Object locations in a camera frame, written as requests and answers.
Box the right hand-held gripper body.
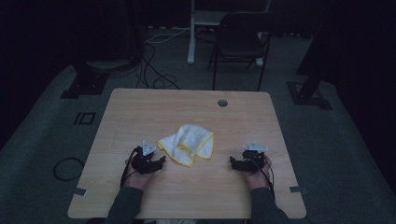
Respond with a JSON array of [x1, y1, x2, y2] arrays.
[[242, 142, 269, 174]]

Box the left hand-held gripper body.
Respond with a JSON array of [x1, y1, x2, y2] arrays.
[[131, 140, 161, 175]]

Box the white cloth with yellow edge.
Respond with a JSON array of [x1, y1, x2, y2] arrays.
[[157, 124, 215, 167]]

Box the person's left hand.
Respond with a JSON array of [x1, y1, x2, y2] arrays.
[[123, 157, 157, 191]]

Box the person's right hand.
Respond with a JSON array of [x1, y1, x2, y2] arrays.
[[246, 154, 273, 191]]

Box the black folding chair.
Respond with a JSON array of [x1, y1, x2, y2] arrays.
[[207, 11, 283, 91]]

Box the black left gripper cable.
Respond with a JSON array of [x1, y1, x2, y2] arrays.
[[120, 147, 140, 189]]

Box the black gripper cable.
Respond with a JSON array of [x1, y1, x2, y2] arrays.
[[120, 147, 140, 189], [251, 157, 276, 199]]

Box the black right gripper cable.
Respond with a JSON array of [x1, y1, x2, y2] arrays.
[[251, 157, 276, 199]]

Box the black stand with base plate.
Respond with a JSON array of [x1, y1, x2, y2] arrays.
[[286, 0, 334, 111], [60, 59, 138, 100]]

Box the black cable loop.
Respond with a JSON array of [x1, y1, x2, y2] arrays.
[[52, 157, 86, 182]]

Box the black floor cables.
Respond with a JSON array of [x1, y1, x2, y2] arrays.
[[135, 41, 181, 91]]

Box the white floor cable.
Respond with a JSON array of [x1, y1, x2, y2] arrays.
[[145, 26, 200, 45]]

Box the white desk frame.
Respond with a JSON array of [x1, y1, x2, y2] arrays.
[[187, 0, 272, 68]]

